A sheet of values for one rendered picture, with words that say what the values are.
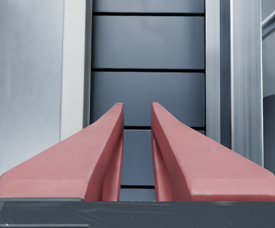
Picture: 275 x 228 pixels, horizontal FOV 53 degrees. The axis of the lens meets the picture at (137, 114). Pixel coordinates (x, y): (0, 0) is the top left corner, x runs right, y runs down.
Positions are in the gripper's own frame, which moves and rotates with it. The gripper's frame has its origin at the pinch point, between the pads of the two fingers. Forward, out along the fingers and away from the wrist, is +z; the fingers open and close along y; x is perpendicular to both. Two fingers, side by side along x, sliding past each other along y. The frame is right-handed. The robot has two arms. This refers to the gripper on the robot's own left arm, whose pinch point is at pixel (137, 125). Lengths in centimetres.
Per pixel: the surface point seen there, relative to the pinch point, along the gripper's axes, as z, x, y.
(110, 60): 7.2, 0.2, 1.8
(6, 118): 8.8, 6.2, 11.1
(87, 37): 5.5, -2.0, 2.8
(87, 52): 5.0, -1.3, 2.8
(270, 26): 9.7, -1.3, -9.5
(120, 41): 8.0, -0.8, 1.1
